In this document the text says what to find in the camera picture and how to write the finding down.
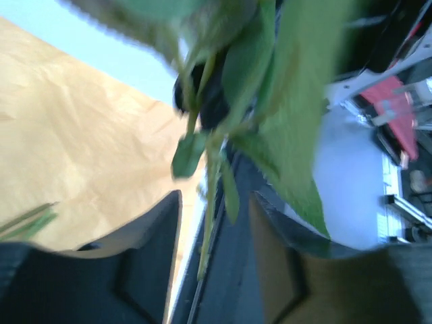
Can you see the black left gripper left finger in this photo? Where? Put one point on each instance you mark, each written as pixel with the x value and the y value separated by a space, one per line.
pixel 123 277

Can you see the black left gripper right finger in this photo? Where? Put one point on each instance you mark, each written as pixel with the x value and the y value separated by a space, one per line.
pixel 306 278

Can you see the pink yellow flower bouquet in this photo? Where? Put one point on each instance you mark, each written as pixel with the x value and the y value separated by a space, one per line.
pixel 27 225

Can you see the orange wrapping paper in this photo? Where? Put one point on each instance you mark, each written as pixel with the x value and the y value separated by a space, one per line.
pixel 71 135

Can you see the pink rose stem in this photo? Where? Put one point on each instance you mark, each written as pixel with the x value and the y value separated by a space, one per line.
pixel 253 73

